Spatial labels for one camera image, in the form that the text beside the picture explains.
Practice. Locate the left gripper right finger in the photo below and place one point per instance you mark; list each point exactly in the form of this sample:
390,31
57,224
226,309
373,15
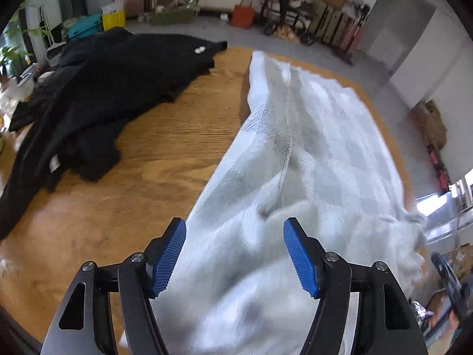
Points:
361,308

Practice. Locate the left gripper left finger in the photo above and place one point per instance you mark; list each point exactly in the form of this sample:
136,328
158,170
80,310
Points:
83,324

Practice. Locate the grey knit sweater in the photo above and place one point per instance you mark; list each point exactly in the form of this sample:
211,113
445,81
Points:
311,150

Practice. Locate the brown camouflage bag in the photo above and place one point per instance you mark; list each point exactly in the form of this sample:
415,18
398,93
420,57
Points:
427,120

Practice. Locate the black garment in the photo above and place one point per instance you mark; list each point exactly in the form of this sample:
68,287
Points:
100,84

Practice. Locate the green potted plant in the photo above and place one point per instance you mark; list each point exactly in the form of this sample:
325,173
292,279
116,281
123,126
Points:
15,54

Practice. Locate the teal suitcase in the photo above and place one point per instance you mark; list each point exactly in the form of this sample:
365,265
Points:
85,27

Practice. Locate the yellow bag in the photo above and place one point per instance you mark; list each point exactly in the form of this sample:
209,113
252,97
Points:
113,15

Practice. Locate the olive green crate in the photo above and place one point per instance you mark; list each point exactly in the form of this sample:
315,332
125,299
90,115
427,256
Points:
172,17

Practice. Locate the black wheeled cart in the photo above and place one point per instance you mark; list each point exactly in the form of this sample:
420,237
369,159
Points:
284,16

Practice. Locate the orange paper bag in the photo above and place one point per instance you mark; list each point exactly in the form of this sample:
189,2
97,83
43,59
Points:
243,15

